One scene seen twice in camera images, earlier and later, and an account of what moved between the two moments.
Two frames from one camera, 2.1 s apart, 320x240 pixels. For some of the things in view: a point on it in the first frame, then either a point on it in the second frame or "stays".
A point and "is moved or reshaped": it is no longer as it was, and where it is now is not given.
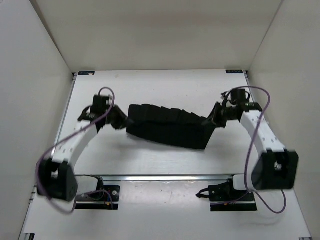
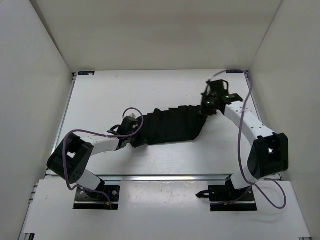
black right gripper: [214, 119] to [207, 113]
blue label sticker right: [234, 71] stays
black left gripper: [122, 122] to [138, 143]
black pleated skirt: [169, 126] is moved or reshaped
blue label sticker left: [85, 73] stays
